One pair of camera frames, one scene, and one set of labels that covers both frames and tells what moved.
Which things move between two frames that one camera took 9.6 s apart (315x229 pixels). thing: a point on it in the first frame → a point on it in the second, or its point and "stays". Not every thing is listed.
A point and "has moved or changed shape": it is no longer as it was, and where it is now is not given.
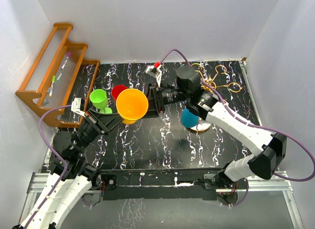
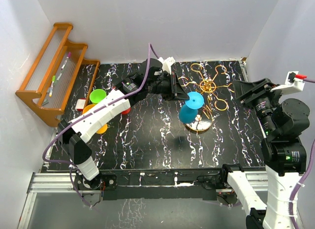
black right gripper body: [169, 96] → [266, 102]
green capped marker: [53, 79] stays
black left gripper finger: [107, 122] → [179, 93]
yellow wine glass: [132, 104] has moved or changed shape
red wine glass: [116, 91] has moved or changed shape
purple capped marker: [68, 56] stays
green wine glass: [99, 97] stays
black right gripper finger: [153, 110] → [247, 100]
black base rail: [157, 184] stays
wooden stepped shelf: [61, 76] stays
